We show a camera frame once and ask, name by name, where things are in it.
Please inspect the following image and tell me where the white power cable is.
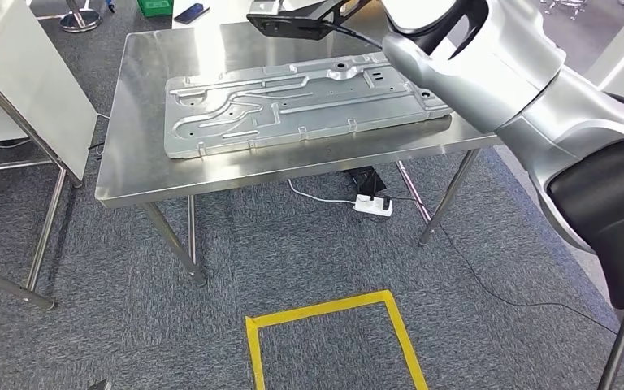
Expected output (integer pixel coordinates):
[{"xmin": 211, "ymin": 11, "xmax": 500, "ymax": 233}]
[{"xmin": 287, "ymin": 178, "xmax": 358, "ymax": 206}]

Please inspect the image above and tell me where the stainless steel workbench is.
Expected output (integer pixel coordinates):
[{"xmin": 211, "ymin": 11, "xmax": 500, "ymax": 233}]
[{"xmin": 94, "ymin": 20, "xmax": 502, "ymax": 288}]

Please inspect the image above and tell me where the stamped silver metal plate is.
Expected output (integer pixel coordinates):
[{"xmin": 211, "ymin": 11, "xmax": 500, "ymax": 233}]
[{"xmin": 162, "ymin": 50, "xmax": 453, "ymax": 161}]

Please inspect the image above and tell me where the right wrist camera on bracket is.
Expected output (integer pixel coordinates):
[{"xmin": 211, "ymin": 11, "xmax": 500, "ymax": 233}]
[{"xmin": 245, "ymin": 0, "xmax": 373, "ymax": 42}]

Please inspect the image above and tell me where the black power adapter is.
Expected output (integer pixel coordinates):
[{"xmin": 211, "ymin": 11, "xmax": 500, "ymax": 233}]
[{"xmin": 340, "ymin": 166, "xmax": 388, "ymax": 198}]

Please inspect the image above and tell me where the white power strip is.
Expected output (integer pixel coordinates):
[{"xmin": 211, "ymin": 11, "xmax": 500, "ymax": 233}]
[{"xmin": 353, "ymin": 194, "xmax": 394, "ymax": 218}]

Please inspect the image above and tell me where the thin black floor cable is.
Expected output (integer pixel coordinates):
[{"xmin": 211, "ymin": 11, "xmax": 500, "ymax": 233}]
[{"xmin": 386, "ymin": 195, "xmax": 621, "ymax": 336}]

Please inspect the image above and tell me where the chrome stanchion with round base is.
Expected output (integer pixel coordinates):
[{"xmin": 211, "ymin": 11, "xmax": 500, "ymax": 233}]
[{"xmin": 58, "ymin": 0, "xmax": 104, "ymax": 34}]

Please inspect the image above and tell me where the white panel table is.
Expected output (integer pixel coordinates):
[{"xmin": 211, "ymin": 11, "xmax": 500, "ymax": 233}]
[{"xmin": 0, "ymin": 0, "xmax": 99, "ymax": 312}]

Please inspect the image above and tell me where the green plastic crate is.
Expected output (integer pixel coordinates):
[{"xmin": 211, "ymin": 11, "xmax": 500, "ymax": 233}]
[{"xmin": 136, "ymin": 0, "xmax": 176, "ymax": 19}]

